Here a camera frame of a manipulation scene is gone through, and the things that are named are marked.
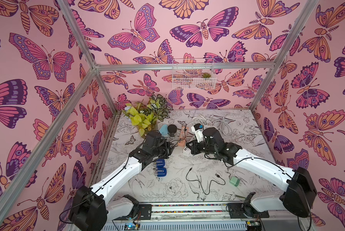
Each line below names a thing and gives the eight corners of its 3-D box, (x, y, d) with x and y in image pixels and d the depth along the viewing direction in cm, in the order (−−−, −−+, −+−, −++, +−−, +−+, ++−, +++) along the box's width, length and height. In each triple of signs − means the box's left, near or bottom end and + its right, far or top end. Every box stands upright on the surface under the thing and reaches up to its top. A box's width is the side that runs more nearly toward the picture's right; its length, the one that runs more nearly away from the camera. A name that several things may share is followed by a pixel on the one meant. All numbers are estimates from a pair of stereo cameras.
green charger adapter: (228, 182, 85) (229, 180, 83) (230, 176, 87) (232, 174, 85) (236, 187, 83) (238, 185, 81) (238, 180, 86) (240, 179, 84)
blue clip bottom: (156, 176, 88) (155, 175, 85) (157, 166, 92) (156, 164, 90) (166, 176, 88) (166, 175, 85) (167, 166, 92) (166, 164, 89)
